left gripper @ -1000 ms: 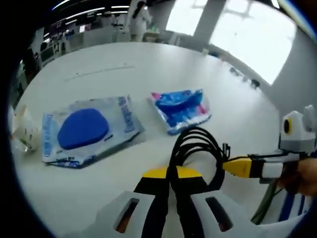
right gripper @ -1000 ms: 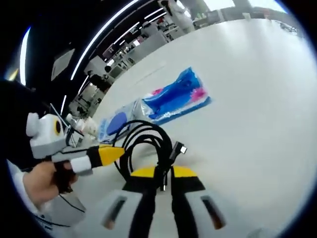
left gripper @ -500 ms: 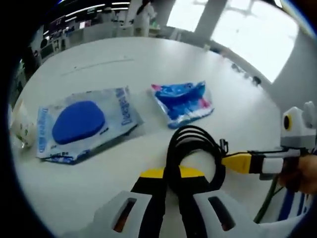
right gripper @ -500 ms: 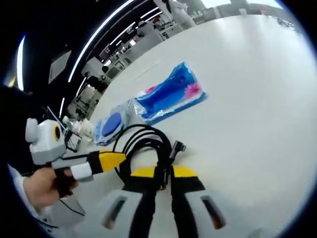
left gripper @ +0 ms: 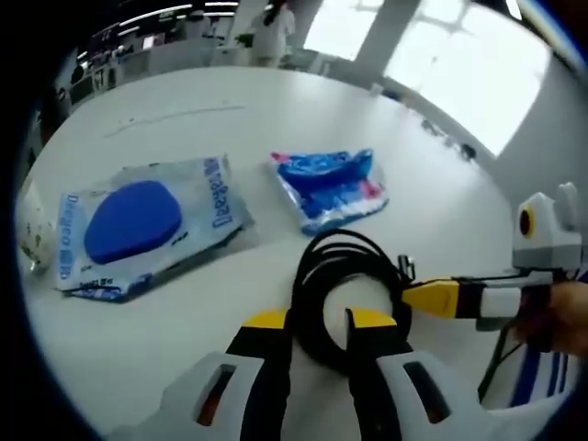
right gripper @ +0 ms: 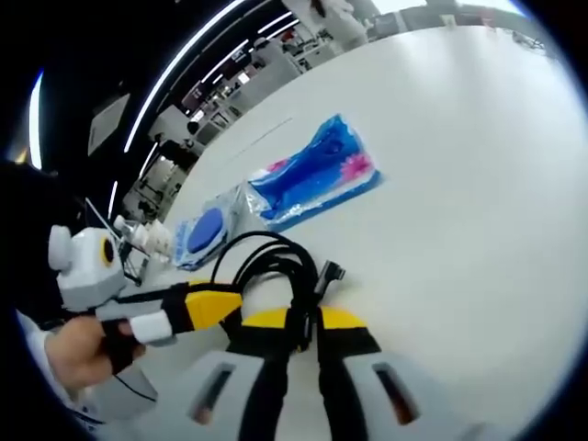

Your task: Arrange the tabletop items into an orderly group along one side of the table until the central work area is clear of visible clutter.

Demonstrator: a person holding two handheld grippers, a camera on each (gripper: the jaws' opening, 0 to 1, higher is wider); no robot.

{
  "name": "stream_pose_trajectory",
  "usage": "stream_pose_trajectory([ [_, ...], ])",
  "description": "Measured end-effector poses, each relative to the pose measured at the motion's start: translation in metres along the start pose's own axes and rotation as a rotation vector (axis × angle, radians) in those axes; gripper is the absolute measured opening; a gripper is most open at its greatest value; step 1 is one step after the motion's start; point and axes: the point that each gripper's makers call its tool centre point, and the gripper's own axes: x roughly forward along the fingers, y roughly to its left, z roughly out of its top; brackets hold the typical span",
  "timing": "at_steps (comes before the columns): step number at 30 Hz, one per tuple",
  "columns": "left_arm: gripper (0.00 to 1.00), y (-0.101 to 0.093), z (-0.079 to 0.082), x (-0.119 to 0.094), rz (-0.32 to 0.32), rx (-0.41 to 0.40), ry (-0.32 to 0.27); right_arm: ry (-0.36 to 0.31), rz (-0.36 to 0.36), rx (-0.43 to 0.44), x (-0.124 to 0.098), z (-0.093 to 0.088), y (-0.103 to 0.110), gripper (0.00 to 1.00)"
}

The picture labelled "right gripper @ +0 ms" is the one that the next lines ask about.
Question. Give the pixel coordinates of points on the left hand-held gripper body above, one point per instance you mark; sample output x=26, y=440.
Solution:
x=87, y=271

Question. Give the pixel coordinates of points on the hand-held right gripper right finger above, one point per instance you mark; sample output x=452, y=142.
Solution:
x=358, y=381

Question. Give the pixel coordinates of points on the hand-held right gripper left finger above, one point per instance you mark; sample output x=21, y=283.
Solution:
x=239, y=381

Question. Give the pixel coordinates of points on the white paper cup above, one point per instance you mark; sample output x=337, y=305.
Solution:
x=158, y=239

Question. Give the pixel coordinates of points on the clear plastic water bottle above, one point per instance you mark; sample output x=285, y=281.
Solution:
x=133, y=232

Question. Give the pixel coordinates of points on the clear bag with blue pad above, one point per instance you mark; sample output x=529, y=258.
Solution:
x=206, y=234

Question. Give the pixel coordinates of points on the blue floral tissue pack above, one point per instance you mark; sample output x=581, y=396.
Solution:
x=312, y=179

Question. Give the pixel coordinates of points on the person's left hand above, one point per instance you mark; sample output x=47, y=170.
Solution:
x=78, y=353

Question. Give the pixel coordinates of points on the ceiling air conditioner unit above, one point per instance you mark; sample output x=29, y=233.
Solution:
x=110, y=121

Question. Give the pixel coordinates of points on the short ceiling light strip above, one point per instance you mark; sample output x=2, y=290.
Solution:
x=35, y=119

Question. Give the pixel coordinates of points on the long curved ceiling light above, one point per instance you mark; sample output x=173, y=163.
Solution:
x=174, y=69

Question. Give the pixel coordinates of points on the small white cup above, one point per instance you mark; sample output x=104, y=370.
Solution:
x=448, y=20

